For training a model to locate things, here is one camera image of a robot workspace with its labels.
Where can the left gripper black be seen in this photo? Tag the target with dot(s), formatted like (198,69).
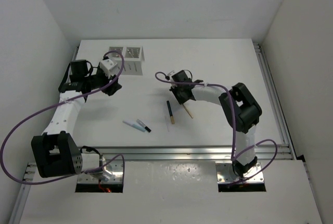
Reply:
(110,89)

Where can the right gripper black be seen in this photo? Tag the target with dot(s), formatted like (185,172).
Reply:
(181,100)

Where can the gold slim makeup pen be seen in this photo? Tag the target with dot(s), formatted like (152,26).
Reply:
(188,111)

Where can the dark green gold makeup pen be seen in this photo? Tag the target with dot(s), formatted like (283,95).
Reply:
(170,112)

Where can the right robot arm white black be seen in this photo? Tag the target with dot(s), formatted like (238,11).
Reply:
(241,110)

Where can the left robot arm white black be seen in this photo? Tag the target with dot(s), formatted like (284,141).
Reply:
(55,151)

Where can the white light-blue makeup pen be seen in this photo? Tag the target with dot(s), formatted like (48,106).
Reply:
(133,125)

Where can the silver black-capped makeup pen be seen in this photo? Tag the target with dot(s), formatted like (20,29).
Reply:
(143,125)

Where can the white two-slot organizer box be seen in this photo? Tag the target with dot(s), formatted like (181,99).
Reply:
(132,66)

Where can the thin white eyeliner pencil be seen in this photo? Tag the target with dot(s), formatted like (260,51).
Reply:
(166,117)

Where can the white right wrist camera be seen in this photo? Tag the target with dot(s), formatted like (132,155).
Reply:
(170,76)

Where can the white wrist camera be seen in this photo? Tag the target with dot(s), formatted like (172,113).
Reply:
(170,76)
(108,66)

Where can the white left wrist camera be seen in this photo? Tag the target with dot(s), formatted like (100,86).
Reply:
(108,66)

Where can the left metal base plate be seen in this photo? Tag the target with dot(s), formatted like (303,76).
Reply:
(112,174)

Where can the metal base plate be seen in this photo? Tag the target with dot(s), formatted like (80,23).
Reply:
(226,175)
(112,174)

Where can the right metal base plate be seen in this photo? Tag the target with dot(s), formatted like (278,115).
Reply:
(226,175)

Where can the aluminium front rail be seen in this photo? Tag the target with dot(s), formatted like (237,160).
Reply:
(189,153)

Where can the aluminium rail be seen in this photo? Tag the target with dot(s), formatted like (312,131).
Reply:
(189,153)
(274,100)

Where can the aluminium right side rail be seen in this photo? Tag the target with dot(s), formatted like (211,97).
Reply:
(274,100)

